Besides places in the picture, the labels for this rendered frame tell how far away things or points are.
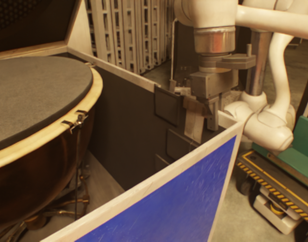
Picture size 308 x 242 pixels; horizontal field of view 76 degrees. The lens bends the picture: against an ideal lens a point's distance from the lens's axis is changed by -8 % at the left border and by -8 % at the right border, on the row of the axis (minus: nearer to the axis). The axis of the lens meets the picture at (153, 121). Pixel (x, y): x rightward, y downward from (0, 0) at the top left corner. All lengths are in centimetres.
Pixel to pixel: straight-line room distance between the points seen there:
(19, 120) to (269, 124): 77
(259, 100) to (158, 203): 107
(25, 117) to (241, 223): 133
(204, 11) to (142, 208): 39
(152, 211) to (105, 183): 104
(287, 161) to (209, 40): 103
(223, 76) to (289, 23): 24
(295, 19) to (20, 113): 72
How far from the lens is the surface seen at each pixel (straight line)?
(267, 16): 67
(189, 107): 60
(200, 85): 48
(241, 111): 88
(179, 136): 67
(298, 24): 66
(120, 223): 37
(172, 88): 66
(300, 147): 149
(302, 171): 136
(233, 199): 162
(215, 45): 47
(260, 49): 124
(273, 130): 84
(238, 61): 46
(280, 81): 94
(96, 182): 144
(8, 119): 57
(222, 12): 47
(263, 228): 155
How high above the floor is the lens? 121
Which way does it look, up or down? 32 degrees down
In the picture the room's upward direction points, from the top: straight up
